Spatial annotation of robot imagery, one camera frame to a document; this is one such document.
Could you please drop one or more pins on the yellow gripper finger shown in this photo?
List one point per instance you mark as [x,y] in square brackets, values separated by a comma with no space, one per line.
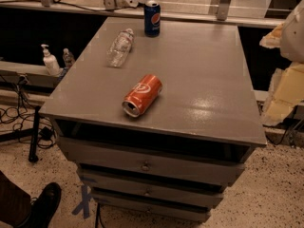
[286,91]
[273,38]

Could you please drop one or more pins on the red coke can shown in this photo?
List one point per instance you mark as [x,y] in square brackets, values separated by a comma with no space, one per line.
[142,95]

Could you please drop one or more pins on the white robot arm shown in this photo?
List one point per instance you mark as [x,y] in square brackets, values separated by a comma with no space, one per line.
[292,39]

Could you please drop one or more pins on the blue pepsi can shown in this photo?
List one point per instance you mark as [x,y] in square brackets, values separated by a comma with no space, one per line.
[152,18]

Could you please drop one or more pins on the grey drawer cabinet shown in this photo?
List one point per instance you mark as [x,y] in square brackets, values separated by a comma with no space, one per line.
[176,159]

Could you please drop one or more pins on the clear plastic water bottle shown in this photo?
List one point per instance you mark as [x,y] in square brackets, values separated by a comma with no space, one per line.
[120,48]

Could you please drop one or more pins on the small clear bottle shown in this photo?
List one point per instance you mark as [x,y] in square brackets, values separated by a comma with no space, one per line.
[68,58]

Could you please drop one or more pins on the white pump dispenser bottle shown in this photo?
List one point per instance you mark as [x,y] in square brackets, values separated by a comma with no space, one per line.
[50,61]

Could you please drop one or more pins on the blue tape cross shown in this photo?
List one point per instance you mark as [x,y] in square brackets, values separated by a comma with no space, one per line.
[86,207]

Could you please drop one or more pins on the black stand leg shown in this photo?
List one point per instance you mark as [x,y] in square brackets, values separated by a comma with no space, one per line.
[31,132]

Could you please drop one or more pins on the black shoe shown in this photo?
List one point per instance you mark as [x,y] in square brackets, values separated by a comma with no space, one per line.
[44,208]

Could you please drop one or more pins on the brown trouser leg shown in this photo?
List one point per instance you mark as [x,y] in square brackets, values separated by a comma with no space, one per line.
[15,204]

